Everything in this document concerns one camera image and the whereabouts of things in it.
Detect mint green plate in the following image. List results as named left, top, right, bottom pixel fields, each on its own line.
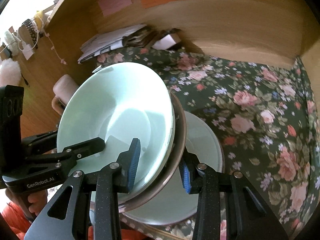
left=88, top=110, right=225, bottom=227

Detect mint green bowl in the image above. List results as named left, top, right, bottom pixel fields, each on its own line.
left=57, top=62, right=175, bottom=203

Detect large pink bowl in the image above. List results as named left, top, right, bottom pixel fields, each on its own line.
left=118, top=92, right=187, bottom=213

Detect orange sleeve forearm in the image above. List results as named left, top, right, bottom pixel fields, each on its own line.
left=1, top=202, right=31, bottom=240

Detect person's left hand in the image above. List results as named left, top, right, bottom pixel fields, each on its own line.
left=5, top=189, right=48, bottom=222

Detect white fluffy pompom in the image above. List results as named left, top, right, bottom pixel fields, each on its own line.
left=0, top=59, right=22, bottom=87

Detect floral tablecloth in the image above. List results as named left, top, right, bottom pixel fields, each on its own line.
left=98, top=47, right=319, bottom=239

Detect white charger plug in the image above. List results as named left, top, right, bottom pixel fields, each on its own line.
left=22, top=42, right=34, bottom=60

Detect beaded headband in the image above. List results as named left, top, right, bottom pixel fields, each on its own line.
left=22, top=18, right=39, bottom=49

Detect stack of papers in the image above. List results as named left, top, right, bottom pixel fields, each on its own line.
left=78, top=24, right=156, bottom=64

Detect pink sticky note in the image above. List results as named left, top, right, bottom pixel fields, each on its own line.
left=98, top=0, right=132, bottom=17

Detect cream mug with handle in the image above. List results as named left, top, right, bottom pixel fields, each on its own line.
left=52, top=74, right=79, bottom=116

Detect white cable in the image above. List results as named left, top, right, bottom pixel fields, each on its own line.
left=44, top=31, right=68, bottom=66

